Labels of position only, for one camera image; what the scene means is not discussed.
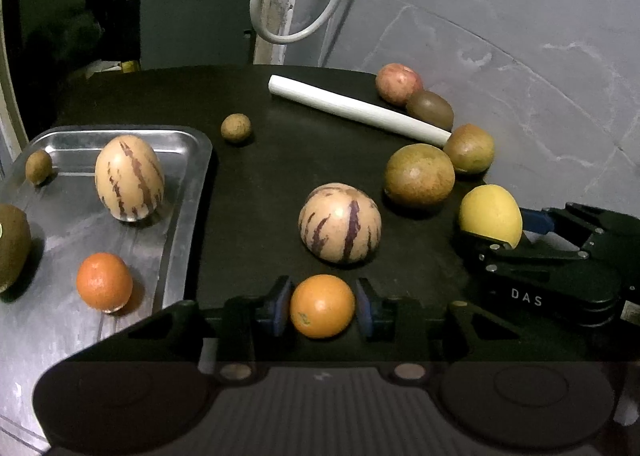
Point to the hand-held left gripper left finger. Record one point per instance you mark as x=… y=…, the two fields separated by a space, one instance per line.
x=280 y=307

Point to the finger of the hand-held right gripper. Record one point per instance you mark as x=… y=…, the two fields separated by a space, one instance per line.
x=530 y=256
x=537 y=223

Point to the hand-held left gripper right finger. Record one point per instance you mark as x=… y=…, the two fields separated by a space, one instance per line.
x=365 y=309

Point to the orange tangerine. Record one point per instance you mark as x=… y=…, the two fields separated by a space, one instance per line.
x=322 y=306
x=104 y=281

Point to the yellow lemon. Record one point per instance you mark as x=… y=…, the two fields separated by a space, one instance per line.
x=491 y=213

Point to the round striped pepino melon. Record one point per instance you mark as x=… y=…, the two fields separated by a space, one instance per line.
x=340 y=223

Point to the oval green-brown pear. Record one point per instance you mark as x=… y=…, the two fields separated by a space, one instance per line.
x=470 y=148

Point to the round green-brown pear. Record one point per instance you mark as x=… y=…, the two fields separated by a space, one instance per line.
x=420 y=175

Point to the small brown longan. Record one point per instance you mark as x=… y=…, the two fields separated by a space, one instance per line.
x=236 y=128
x=37 y=166

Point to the egg-shaped striped pepino melon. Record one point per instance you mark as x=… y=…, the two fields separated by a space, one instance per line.
x=129 y=178

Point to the metal tray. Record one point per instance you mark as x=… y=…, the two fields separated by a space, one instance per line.
x=65 y=216

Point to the large brown kiwi with sticker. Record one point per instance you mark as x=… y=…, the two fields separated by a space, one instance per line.
x=12 y=246

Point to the small brown kiwi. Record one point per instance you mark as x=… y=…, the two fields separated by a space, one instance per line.
x=431 y=109

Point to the small reddish apple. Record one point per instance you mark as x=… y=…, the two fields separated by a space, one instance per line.
x=397 y=82

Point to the white tube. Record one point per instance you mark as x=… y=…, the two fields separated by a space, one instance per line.
x=350 y=108

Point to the yellow bin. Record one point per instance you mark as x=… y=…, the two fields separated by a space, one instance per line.
x=128 y=66

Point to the white paper sheet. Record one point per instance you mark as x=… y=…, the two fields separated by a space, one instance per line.
x=102 y=68

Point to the grey cabinet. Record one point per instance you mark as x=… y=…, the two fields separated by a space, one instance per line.
x=195 y=10

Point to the dark bag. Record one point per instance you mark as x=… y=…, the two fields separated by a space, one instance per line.
x=65 y=38

